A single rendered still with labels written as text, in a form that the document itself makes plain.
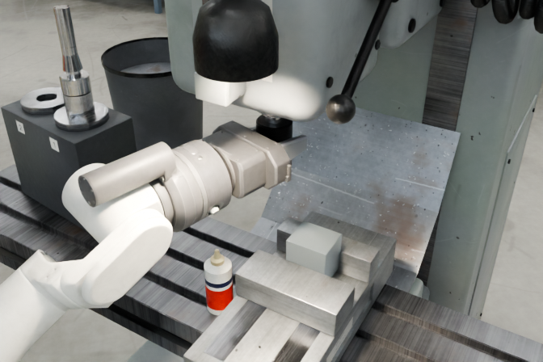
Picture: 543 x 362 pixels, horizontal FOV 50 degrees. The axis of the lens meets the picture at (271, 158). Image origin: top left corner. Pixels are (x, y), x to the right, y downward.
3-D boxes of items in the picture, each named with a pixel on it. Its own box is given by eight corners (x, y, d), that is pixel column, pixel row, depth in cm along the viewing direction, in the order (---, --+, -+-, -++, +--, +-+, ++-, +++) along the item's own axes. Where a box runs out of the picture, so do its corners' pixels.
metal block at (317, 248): (323, 288, 79) (326, 254, 76) (285, 274, 82) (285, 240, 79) (339, 267, 83) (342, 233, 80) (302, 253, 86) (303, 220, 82)
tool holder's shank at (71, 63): (81, 69, 97) (69, 2, 91) (86, 76, 95) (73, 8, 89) (61, 73, 96) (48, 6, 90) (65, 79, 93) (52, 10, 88)
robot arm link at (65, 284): (184, 238, 62) (88, 334, 59) (136, 195, 67) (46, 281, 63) (160, 209, 57) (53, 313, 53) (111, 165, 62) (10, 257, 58)
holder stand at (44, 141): (92, 237, 102) (72, 136, 92) (22, 193, 113) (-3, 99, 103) (145, 204, 110) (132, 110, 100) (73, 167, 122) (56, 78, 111)
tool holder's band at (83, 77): (86, 72, 99) (85, 67, 98) (92, 82, 95) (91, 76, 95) (57, 77, 97) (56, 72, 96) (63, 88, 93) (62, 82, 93)
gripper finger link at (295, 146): (302, 151, 77) (268, 168, 73) (303, 129, 75) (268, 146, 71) (312, 155, 76) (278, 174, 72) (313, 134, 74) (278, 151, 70)
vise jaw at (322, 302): (334, 338, 73) (336, 315, 71) (235, 295, 80) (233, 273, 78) (353, 308, 78) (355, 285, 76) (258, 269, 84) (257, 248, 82)
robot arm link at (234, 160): (292, 136, 67) (212, 175, 60) (291, 204, 72) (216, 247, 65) (222, 103, 75) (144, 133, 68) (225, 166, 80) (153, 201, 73)
